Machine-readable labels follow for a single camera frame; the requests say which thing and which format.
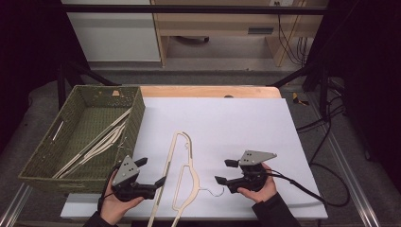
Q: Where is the dark curtain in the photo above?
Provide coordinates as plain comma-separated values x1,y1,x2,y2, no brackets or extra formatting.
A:
305,0,401,192
0,0,90,154

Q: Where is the black hanging cable bundle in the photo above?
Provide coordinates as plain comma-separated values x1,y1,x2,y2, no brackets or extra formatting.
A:
297,36,311,66

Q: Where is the white power strip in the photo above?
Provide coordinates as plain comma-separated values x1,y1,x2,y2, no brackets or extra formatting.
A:
269,0,294,8

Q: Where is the grey drawer handle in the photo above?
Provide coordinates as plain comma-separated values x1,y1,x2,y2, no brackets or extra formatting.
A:
247,26,275,35

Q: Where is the left hand-held gripper black cable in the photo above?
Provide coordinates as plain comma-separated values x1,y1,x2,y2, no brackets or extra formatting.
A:
96,164,122,216

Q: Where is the right hand-held gripper black cable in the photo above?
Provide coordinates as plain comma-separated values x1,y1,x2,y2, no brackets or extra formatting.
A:
266,162,352,208

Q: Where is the beige clothes hanger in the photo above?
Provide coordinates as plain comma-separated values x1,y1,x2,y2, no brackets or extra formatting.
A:
51,107,133,180
147,131,225,227

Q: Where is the black floor cable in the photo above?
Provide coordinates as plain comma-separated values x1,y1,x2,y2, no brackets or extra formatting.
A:
296,94,347,133

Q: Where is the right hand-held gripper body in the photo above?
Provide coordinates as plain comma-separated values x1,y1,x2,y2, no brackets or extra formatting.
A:
226,149,278,194

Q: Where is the olive green woven basket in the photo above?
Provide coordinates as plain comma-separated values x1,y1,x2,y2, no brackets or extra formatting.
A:
18,84,147,195

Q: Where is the aluminium rail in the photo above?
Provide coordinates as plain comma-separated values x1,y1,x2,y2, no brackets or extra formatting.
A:
306,91,383,227
0,183,33,227

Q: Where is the person's right hand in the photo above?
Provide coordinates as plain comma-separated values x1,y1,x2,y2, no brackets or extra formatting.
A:
236,162,278,203

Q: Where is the yellow and black tool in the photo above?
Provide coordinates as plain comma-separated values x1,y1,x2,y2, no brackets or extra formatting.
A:
291,92,310,107

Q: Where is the light wooden desk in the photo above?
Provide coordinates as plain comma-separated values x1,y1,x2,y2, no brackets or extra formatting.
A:
150,0,329,68

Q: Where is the white table mat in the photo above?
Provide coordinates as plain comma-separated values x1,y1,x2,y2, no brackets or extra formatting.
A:
60,96,329,220

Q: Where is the black metal stand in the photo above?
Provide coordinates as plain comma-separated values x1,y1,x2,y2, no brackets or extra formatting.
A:
268,61,331,118
56,60,121,110

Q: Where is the white cabinet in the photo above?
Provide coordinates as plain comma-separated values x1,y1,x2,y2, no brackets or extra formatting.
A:
61,0,162,63

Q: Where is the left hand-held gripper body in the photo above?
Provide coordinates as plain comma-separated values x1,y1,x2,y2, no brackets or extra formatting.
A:
111,154,158,202

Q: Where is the black horizontal frame bar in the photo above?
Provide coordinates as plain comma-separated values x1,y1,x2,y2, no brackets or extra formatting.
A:
61,4,329,16

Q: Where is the hand-held gripper black cable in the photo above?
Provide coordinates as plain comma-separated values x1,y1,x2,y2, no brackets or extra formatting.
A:
96,164,122,216
266,162,352,208

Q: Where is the dark object under desk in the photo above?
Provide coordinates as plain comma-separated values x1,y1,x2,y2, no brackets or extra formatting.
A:
174,35,210,45

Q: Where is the person's left hand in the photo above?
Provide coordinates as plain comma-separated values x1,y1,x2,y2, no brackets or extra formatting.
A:
99,178,146,226

